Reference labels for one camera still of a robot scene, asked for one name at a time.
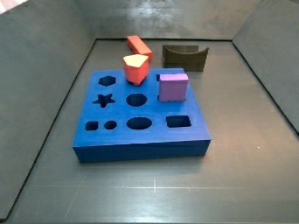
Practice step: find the red rectangular block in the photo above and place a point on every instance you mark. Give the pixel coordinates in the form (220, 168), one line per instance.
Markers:
(139, 46)

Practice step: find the purple rectangular block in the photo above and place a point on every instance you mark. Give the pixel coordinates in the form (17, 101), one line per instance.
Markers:
(172, 87)

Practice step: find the red pentagon block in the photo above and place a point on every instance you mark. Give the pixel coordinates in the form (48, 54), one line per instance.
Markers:
(136, 68)

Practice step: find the black curved fixture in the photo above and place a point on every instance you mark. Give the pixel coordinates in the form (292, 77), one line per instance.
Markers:
(184, 56)

